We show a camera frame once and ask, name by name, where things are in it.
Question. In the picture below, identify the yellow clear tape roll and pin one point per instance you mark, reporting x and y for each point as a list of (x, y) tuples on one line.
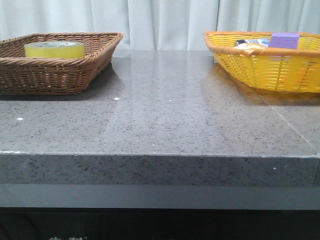
[(58, 49)]

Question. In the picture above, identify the white curtain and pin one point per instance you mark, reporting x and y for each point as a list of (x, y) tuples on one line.
[(158, 25)]

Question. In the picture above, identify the yellow woven basket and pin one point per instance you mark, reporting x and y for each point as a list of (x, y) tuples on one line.
[(274, 69)]

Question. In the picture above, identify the brown wicker basket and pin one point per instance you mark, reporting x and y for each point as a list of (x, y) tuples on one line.
[(21, 75)]

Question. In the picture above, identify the purple sponge block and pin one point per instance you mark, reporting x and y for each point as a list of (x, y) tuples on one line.
[(286, 40)]

